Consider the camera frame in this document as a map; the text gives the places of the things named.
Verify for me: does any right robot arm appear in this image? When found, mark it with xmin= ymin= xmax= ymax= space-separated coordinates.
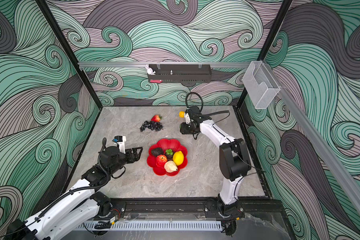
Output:
xmin=179 ymin=92 xmax=265 ymax=218

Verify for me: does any black wall shelf tray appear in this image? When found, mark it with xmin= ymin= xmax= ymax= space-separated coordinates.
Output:
xmin=147 ymin=64 xmax=212 ymax=85

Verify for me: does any red strawberry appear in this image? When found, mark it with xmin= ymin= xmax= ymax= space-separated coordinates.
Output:
xmin=151 ymin=115 xmax=162 ymax=123

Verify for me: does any aluminium wall rail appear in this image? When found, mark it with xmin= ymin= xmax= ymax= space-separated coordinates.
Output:
xmin=77 ymin=61 xmax=251 ymax=70

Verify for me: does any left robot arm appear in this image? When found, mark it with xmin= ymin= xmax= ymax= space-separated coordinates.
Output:
xmin=2 ymin=136 xmax=143 ymax=240

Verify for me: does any beige pear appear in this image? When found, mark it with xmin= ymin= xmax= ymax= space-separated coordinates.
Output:
xmin=164 ymin=161 xmax=178 ymax=173

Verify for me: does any white figurine on shelf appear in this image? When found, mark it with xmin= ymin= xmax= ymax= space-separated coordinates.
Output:
xmin=145 ymin=65 xmax=156 ymax=75

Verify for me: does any red flower-shaped fruit bowl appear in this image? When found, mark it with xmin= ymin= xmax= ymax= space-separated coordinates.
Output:
xmin=147 ymin=139 xmax=188 ymax=177

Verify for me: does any large yellow lemon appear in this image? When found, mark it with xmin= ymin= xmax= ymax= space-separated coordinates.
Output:
xmin=173 ymin=151 xmax=185 ymax=166

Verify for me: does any dark avocado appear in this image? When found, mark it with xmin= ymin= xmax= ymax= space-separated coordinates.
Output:
xmin=151 ymin=148 xmax=164 ymax=158

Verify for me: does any clear plastic wall bin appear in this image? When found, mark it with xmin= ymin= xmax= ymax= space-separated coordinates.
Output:
xmin=242 ymin=61 xmax=280 ymax=110

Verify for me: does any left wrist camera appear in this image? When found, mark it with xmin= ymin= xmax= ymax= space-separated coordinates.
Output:
xmin=113 ymin=136 xmax=127 ymax=154

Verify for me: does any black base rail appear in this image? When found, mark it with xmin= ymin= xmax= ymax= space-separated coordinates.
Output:
xmin=111 ymin=197 xmax=284 ymax=218

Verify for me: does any black grape bunch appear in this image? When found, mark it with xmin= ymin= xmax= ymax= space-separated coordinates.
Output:
xmin=140 ymin=121 xmax=164 ymax=132

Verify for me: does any red apple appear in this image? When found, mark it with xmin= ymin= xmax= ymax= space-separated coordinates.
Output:
xmin=156 ymin=155 xmax=168 ymax=168

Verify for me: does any pink item on shelf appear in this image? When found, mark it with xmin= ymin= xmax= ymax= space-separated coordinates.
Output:
xmin=150 ymin=80 xmax=163 ymax=84

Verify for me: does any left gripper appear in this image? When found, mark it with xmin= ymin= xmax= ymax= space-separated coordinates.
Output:
xmin=109 ymin=145 xmax=142 ymax=177

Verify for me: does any white slotted cable duct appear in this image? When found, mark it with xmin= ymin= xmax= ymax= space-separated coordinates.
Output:
xmin=74 ymin=220 xmax=223 ymax=232

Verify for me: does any dark purple mangosteen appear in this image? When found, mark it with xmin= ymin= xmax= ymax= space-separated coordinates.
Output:
xmin=165 ymin=149 xmax=174 ymax=160

